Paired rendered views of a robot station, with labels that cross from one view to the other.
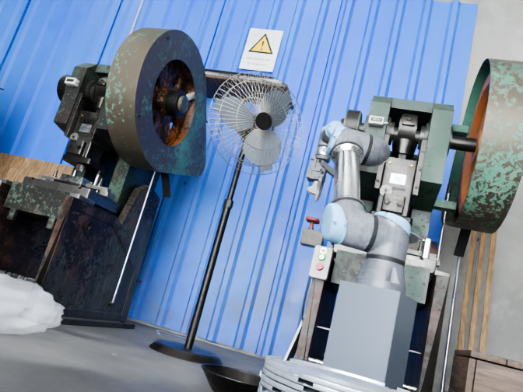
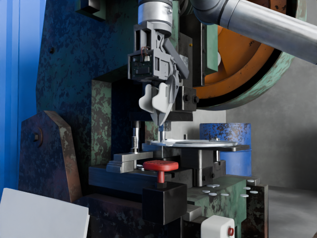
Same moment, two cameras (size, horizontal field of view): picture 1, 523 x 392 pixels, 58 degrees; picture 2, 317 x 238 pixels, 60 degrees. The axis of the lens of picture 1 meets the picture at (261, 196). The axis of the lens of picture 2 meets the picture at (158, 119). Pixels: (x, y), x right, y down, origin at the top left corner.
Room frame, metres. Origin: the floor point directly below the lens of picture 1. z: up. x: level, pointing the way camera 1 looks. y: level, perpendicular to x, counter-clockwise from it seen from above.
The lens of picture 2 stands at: (1.85, 0.32, 0.84)
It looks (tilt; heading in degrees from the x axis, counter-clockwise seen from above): 2 degrees up; 291
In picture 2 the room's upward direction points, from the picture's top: straight up
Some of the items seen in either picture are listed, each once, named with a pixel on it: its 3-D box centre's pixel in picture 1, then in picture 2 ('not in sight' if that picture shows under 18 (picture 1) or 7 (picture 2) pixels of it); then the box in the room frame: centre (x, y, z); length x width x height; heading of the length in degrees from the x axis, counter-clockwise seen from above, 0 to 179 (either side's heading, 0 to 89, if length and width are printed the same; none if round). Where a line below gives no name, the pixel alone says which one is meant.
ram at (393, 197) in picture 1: (396, 187); (172, 72); (2.15, -0.62, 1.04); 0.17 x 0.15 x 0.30; 164
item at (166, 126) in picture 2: not in sight; (165, 126); (2.18, -0.63, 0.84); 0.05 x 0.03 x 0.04; 74
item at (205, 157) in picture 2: not in sight; (206, 163); (2.03, -0.59, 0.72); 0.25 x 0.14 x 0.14; 164
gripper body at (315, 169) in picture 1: (317, 169); (153, 55); (2.07, -0.22, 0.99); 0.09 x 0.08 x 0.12; 74
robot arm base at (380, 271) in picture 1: (382, 274); not in sight; (1.40, -0.41, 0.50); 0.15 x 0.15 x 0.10
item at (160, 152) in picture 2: not in sight; (164, 148); (2.19, -0.63, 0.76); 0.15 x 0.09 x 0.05; 74
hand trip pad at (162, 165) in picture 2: (311, 226); (160, 178); (2.06, -0.25, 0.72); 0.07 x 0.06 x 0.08; 164
